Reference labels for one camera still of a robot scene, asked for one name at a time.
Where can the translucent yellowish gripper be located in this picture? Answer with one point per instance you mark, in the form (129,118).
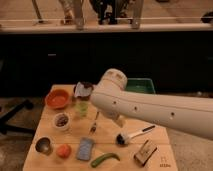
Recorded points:
(120,121)

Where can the dark purple grapes bunch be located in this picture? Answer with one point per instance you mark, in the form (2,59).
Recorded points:
(62,121)

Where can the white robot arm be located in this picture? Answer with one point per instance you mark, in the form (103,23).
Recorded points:
(191,115)

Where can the black white dish brush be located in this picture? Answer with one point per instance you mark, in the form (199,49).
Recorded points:
(124,138)

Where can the metal fork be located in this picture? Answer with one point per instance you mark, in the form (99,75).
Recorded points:
(94,125)

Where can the green plastic tray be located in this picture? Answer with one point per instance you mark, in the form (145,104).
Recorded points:
(140,85)

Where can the green translucent cup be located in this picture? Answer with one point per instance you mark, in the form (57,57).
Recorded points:
(81,108)

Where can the brown black box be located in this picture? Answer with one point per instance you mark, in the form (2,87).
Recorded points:
(145,152)

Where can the blue sponge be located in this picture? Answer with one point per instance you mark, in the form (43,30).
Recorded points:
(85,149)

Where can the green chili pepper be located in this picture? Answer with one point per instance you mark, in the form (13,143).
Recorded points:
(102,158)

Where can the orange tomato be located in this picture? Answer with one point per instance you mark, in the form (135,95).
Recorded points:
(63,151)

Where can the orange plastic bowl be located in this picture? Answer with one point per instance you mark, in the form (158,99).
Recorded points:
(57,99)

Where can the small metal cup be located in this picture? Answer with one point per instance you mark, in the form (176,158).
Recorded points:
(43,145)

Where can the black office chair base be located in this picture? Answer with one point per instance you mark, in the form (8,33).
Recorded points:
(5,127)

